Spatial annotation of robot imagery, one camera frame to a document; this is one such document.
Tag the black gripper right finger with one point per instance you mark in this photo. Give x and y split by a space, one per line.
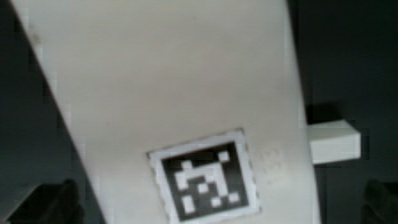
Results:
379 211

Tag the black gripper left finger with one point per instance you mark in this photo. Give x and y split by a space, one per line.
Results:
41 204

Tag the white cabinet body box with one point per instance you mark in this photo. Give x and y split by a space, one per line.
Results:
334 141

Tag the white cabinet top block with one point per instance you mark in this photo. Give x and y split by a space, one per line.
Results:
173 75

